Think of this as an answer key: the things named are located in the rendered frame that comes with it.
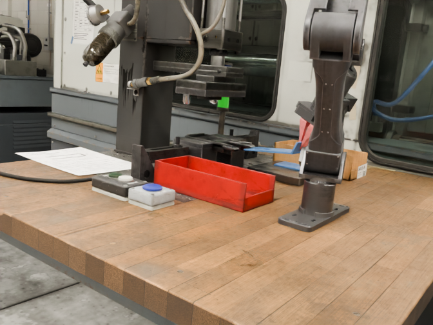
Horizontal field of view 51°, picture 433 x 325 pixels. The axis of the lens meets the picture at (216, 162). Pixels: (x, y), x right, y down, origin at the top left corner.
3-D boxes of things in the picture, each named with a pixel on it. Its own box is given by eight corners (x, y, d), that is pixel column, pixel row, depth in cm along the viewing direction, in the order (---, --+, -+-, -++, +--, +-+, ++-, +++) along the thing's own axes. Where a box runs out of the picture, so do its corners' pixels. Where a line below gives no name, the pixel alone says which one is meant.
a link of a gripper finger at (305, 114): (292, 137, 113) (310, 104, 109) (314, 153, 110) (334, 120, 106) (278, 138, 108) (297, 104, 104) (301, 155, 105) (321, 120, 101)
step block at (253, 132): (246, 158, 146) (249, 131, 144) (238, 157, 147) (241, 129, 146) (256, 157, 151) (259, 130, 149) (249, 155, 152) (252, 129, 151)
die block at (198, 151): (200, 177, 117) (202, 148, 115) (171, 169, 123) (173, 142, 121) (243, 167, 133) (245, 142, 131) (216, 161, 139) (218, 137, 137)
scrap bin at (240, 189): (243, 213, 90) (245, 184, 89) (153, 185, 105) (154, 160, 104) (273, 202, 100) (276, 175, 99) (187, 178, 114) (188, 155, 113)
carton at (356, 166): (349, 184, 127) (353, 157, 125) (271, 167, 141) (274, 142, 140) (365, 178, 137) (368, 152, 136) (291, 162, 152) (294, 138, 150)
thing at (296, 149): (297, 155, 105) (298, 142, 105) (243, 150, 115) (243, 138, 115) (311, 152, 111) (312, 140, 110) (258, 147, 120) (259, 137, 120)
